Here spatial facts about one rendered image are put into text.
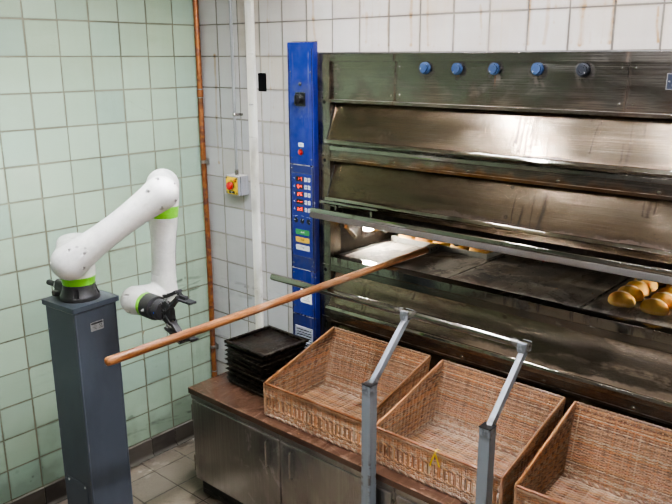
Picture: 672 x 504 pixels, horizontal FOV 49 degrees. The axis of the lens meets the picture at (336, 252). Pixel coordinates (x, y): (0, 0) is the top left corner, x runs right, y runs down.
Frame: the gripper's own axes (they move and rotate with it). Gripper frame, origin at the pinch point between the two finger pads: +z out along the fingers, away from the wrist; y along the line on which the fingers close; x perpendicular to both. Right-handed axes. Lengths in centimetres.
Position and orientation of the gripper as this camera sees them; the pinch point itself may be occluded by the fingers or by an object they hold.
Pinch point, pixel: (192, 321)
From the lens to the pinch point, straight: 261.2
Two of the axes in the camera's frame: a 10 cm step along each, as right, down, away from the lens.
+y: 0.0, 9.7, 2.6
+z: 7.5, 1.7, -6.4
